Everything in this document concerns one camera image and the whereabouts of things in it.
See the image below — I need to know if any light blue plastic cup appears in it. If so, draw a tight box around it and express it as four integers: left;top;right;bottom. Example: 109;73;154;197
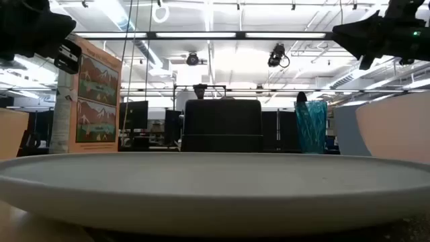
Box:
333;102;372;157

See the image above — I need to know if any tan wooden cup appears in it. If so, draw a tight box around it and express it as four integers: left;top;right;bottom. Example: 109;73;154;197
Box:
0;107;30;161

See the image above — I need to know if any black computer monitor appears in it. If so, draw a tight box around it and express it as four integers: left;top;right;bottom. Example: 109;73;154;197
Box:
119;100;149;130

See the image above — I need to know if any pink plastic bowl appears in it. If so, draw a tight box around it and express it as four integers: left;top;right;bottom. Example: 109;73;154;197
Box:
355;90;430;165

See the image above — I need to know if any black rig camera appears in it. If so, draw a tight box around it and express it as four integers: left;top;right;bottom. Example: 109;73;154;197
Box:
267;43;290;69
185;52;201;67

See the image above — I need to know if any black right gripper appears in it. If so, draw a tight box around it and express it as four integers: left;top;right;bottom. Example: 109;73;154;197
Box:
331;0;430;71

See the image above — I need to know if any large grey ceramic plate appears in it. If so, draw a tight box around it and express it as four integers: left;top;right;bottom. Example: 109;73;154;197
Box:
0;151;430;238

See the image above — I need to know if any black hanging cable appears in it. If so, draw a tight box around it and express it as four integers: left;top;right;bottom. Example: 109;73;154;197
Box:
144;0;154;102
117;0;134;102

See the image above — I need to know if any black toaster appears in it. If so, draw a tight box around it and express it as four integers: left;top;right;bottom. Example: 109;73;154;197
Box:
180;98;264;153

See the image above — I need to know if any white hanging ring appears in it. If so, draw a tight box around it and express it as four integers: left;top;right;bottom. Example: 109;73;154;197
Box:
151;3;171;24

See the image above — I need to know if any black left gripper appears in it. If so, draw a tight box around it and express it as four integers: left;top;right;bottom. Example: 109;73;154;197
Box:
0;0;83;75

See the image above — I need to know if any yellowish hanging rope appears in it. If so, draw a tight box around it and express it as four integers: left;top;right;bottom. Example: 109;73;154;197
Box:
120;0;140;145

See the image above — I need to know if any orange cereal box mountain print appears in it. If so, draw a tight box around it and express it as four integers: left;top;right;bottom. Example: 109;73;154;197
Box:
49;33;123;155

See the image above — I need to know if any teal faceted drinking glass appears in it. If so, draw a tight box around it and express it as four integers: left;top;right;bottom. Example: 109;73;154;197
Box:
294;100;329;155

